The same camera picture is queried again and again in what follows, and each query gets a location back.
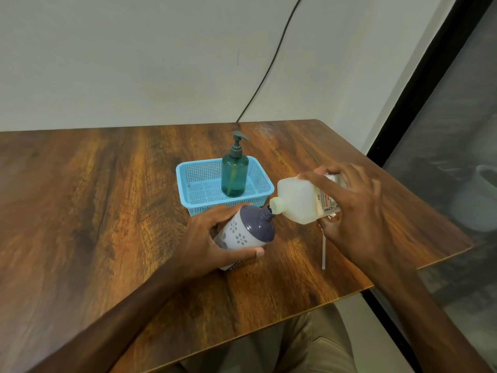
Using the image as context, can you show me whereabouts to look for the person's right hand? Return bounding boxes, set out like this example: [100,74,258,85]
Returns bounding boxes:
[297,163,393,269]

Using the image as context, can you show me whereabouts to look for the person's left hand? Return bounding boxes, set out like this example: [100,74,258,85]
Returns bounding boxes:
[177,204,266,281]

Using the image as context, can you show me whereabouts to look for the short white pump head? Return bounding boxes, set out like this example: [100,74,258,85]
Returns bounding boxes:
[318,213,337,270]

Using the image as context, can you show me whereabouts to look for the small purple and white bottle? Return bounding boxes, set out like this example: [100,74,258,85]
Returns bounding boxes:
[212,205,276,272]

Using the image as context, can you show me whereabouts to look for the large translucent bottle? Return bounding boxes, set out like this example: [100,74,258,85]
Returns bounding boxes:
[270,173,348,225]

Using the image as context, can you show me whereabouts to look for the blue plastic basket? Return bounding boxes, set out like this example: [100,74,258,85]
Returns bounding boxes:
[176,155,275,217]

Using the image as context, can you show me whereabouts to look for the small dark green bottle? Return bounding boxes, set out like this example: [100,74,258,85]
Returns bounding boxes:
[221,155,250,198]

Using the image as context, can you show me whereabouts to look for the dark green pump head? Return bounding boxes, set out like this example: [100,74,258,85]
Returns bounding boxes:
[229,131,250,159]

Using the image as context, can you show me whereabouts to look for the person's left forearm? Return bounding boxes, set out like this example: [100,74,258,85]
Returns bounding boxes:
[27,267,195,373]

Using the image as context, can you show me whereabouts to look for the person's beige trousers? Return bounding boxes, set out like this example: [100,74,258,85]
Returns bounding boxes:
[155,303,358,373]

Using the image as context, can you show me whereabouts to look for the white plant pot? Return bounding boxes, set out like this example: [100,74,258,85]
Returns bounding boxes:
[450,165,497,233]

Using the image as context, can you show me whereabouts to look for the black cable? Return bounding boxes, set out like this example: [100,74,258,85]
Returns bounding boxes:
[236,0,304,123]

